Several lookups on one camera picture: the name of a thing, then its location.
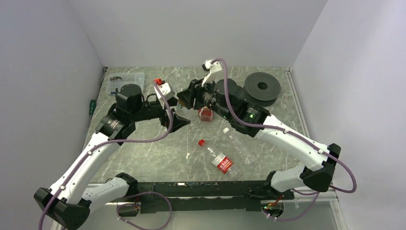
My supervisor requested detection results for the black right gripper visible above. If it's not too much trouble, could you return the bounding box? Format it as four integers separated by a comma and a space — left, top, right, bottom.
177, 74, 232, 121

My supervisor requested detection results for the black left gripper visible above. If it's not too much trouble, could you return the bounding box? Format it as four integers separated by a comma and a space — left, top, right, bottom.
131, 96, 191, 132

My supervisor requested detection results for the gold red tea bottle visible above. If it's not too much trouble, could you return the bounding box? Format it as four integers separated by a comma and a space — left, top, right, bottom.
198, 106, 213, 122

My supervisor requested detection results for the ribbed coffee latte bottle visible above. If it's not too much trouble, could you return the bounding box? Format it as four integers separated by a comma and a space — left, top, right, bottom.
175, 99, 189, 117

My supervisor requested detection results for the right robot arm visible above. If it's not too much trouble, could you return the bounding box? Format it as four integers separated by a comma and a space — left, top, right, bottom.
177, 79, 341, 199

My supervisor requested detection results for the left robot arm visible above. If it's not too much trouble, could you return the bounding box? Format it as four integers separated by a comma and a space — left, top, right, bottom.
34, 79, 189, 230

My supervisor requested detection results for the clear bottle red label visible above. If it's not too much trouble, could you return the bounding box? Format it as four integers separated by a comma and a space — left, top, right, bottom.
198, 139, 240, 178

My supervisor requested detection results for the clear bottle white cap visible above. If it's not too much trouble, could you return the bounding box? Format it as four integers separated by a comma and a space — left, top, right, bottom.
223, 127, 256, 164

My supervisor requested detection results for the clear plastic organizer box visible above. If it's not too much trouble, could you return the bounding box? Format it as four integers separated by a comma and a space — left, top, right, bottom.
105, 72, 146, 95

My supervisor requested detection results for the claw hammer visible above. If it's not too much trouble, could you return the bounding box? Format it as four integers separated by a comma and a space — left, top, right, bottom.
110, 76, 122, 95

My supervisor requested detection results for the black spool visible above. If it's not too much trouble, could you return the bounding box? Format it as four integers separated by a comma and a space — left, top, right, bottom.
243, 72, 281, 107

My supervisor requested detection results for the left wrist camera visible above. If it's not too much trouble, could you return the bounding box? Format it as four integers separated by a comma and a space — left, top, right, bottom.
154, 79, 175, 103

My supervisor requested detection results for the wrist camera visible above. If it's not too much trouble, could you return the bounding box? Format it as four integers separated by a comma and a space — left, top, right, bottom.
202, 59, 223, 86
154, 79, 175, 103

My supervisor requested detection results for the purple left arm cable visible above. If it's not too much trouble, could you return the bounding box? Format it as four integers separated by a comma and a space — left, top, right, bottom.
38, 82, 174, 230

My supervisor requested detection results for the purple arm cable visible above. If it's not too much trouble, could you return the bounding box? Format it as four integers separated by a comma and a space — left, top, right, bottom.
38, 82, 174, 230
212, 58, 358, 194

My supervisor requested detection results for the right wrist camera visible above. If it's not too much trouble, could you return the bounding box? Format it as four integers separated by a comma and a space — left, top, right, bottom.
202, 59, 223, 86

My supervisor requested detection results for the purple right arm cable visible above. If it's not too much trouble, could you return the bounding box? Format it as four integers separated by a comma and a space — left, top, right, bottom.
212, 58, 358, 194

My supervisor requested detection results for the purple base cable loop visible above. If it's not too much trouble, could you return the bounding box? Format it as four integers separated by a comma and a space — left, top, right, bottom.
116, 191, 173, 230

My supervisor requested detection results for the green handle screwdriver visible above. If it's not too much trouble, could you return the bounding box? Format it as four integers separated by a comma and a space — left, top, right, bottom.
89, 99, 97, 120

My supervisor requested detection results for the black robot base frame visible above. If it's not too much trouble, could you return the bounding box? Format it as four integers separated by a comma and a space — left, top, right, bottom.
115, 181, 294, 214

